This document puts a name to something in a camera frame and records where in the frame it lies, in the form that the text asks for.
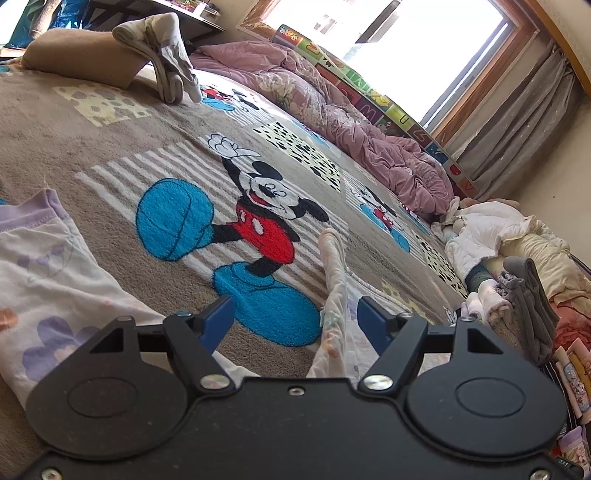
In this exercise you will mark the pink red cloth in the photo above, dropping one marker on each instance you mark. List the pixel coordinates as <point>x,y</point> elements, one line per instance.
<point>572,327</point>

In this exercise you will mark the grey white folded clothes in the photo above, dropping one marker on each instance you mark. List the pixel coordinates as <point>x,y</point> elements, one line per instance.
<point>161,50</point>

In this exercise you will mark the wooden framed window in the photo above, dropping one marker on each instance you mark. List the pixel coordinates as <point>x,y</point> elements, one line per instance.
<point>415,50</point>

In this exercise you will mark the cartoon mouse printed blanket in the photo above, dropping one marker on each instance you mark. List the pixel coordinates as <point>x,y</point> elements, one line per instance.
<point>138,147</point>

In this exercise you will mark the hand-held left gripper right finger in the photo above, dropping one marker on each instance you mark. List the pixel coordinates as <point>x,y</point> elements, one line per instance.
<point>372,323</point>

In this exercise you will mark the white floral pajama garment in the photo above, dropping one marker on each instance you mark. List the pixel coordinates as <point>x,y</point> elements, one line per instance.
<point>51,295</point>

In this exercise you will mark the small white folded clothes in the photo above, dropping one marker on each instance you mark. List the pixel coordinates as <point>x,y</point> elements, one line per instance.
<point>485,300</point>

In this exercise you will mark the dark desk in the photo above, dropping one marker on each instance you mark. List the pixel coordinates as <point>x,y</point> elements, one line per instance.
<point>194,16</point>

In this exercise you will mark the grey curtain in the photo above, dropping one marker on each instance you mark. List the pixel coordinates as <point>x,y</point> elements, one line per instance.
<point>521,124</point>

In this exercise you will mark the pink floral quilt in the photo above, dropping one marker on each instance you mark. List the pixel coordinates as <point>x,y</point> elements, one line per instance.
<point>341,120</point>

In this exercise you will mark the brown pillow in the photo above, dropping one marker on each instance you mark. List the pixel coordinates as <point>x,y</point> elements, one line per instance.
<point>78,55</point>

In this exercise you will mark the dark grey garment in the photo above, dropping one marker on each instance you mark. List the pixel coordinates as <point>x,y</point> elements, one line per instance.
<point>531,309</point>

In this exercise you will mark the white padded jacket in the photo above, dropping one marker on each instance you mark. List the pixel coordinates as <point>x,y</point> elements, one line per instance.
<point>480,235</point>

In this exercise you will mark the cream quilt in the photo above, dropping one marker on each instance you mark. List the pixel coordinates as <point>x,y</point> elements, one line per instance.
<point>558,263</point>

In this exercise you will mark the colourful alphabet foam mat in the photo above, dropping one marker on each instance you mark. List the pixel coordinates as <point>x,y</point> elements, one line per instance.
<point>369,87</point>

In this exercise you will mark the blue plastic bag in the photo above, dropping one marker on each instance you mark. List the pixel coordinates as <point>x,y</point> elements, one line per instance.
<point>41,21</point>

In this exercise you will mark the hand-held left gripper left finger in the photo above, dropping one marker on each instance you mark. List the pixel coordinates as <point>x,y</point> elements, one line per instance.
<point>220,319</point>

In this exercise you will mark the stack of folded patterned clothes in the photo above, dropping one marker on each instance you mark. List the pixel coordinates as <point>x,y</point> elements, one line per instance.
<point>577,378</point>

